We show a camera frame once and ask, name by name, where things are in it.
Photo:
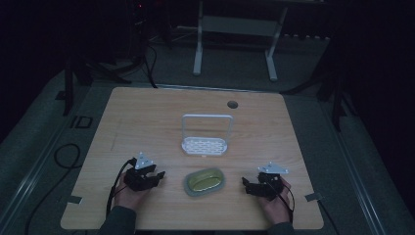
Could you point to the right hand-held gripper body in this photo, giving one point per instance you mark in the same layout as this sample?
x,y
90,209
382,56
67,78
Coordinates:
x,y
269,184

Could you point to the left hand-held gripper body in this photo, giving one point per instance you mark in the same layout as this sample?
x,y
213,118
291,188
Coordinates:
x,y
138,181

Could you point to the grey soap dish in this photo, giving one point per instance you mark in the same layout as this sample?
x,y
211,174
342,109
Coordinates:
x,y
187,189

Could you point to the yellow soap bar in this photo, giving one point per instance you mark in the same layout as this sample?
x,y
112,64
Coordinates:
x,y
205,181

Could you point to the person's left hand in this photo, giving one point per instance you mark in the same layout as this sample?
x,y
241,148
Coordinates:
x,y
129,197

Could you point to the person's right hand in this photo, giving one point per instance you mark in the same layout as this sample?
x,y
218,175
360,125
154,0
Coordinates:
x,y
277,207

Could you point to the grey tape piece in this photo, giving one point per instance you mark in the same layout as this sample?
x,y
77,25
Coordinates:
x,y
313,197
74,199

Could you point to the black metal stand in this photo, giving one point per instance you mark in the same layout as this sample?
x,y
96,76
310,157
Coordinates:
x,y
337,101
70,81

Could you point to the white metal desk frame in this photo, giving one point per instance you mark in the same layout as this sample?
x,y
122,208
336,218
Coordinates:
x,y
235,26

